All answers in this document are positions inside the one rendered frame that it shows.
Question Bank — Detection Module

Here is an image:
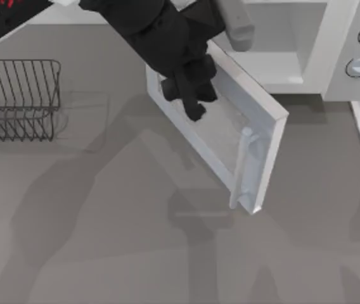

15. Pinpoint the pale microwave door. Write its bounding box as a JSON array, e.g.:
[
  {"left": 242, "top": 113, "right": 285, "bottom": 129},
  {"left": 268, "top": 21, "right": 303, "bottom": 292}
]
[{"left": 146, "top": 41, "right": 290, "bottom": 217}]

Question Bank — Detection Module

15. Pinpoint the pale grey rounded box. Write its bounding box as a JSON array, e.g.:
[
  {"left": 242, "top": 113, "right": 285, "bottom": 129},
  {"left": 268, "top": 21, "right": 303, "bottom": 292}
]
[{"left": 218, "top": 0, "right": 256, "bottom": 53}]

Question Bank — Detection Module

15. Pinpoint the pale microwave oven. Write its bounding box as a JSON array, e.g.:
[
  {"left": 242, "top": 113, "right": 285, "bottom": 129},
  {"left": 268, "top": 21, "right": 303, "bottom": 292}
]
[{"left": 207, "top": 0, "right": 360, "bottom": 103}]

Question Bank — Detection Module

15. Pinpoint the pale door handle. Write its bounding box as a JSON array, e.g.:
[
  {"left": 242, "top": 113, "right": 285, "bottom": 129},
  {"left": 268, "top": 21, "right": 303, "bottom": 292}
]
[{"left": 228, "top": 126, "right": 260, "bottom": 210}]

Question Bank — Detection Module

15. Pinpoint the dark wire basket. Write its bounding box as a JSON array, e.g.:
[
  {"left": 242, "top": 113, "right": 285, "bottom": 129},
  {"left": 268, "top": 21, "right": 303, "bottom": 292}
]
[{"left": 0, "top": 59, "right": 63, "bottom": 143}]

